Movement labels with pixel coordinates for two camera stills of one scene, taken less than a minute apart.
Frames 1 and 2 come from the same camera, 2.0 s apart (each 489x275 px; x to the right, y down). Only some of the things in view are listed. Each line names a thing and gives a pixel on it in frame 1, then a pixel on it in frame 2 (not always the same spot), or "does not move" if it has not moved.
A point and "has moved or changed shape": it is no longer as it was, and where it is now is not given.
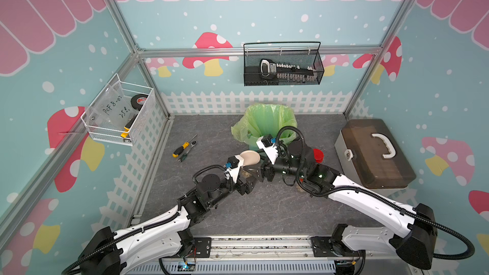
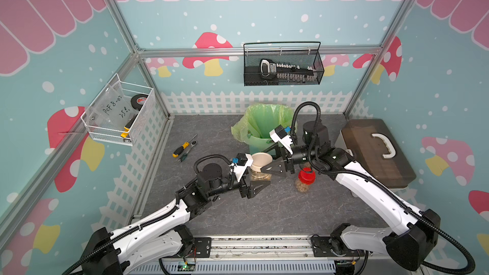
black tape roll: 138,100 does not move
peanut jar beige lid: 250,157 has moved or changed shape
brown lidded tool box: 368,153 does not move
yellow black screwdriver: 180,149 does not move
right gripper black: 269,170 to 285,162
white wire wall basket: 115,114 does not move
